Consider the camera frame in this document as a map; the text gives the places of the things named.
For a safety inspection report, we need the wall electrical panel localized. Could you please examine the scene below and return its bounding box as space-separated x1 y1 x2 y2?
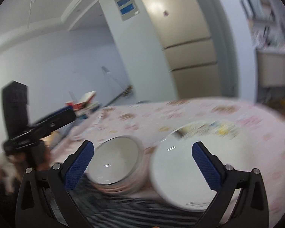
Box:
114 0 139 21

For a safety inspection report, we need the pink cartoon tablecloth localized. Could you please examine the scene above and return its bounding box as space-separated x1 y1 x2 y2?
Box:
51 98 285 227

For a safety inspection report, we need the white cartoon plate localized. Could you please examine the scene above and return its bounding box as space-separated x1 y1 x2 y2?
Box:
149 120 256 211

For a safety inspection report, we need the white ribbed bowl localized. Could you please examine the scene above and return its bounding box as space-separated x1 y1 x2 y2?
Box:
87 136 143 186

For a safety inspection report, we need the gold refrigerator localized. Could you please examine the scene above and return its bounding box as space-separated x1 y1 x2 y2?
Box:
142 0 221 99

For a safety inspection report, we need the stack of books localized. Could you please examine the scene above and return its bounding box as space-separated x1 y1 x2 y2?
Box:
62 100 103 138

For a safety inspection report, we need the striped black white cloth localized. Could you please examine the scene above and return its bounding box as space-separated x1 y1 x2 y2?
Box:
69 174 203 227

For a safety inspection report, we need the beige bathroom vanity cabinet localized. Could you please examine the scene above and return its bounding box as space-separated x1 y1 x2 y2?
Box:
256 49 285 88

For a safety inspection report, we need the pink strawberry bowl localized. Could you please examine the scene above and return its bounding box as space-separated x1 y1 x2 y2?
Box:
92 141 151 195

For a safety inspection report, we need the left hand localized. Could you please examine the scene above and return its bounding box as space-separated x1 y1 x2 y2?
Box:
9 141 51 174

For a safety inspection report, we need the red white cardboard box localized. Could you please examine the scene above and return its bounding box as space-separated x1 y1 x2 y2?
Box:
65 91 97 111

